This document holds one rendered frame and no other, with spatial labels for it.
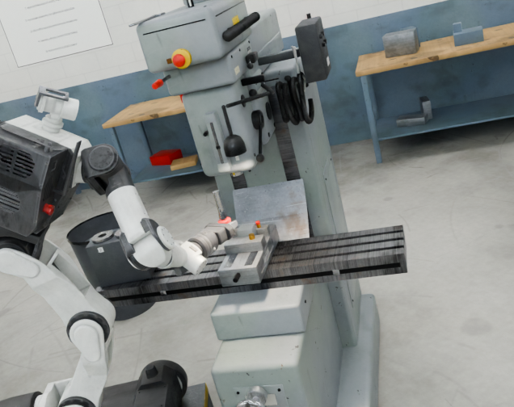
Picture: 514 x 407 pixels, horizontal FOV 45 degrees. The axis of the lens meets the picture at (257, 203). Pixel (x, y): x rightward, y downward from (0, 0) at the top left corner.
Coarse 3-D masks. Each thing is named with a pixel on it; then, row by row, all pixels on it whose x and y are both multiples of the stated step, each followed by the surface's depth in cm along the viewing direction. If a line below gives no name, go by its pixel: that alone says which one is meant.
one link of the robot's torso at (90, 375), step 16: (80, 320) 204; (80, 336) 204; (96, 336) 204; (112, 336) 222; (96, 352) 207; (112, 352) 224; (80, 368) 214; (96, 368) 212; (80, 384) 217; (96, 384) 217; (64, 400) 218; (80, 400) 217; (96, 400) 219
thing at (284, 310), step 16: (272, 288) 234; (288, 288) 231; (304, 288) 231; (224, 304) 231; (240, 304) 228; (256, 304) 226; (272, 304) 223; (288, 304) 220; (304, 304) 227; (224, 320) 227; (240, 320) 226; (256, 320) 224; (272, 320) 223; (288, 320) 222; (304, 320) 223; (224, 336) 230; (240, 336) 229; (256, 336) 228
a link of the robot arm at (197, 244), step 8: (192, 240) 210; (200, 240) 209; (184, 248) 206; (192, 248) 207; (200, 248) 209; (208, 248) 210; (192, 256) 204; (200, 256) 206; (208, 256) 212; (184, 264) 205; (192, 264) 204; (200, 264) 204; (176, 272) 209; (184, 272) 209; (192, 272) 205
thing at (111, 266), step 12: (96, 240) 247; (108, 240) 247; (96, 252) 246; (108, 252) 246; (120, 252) 246; (96, 264) 248; (108, 264) 248; (120, 264) 248; (96, 276) 251; (108, 276) 250; (120, 276) 250; (132, 276) 250; (144, 276) 249
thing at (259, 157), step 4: (252, 112) 223; (256, 112) 222; (260, 112) 224; (252, 116) 222; (256, 116) 221; (260, 116) 223; (252, 120) 222; (256, 120) 222; (260, 120) 222; (256, 124) 222; (260, 124) 223; (256, 128) 224; (260, 128) 222; (260, 132) 221; (260, 136) 220; (260, 140) 219; (260, 144) 218; (260, 148) 217; (260, 152) 216; (256, 156) 215; (260, 156) 214; (256, 160) 216; (260, 160) 215
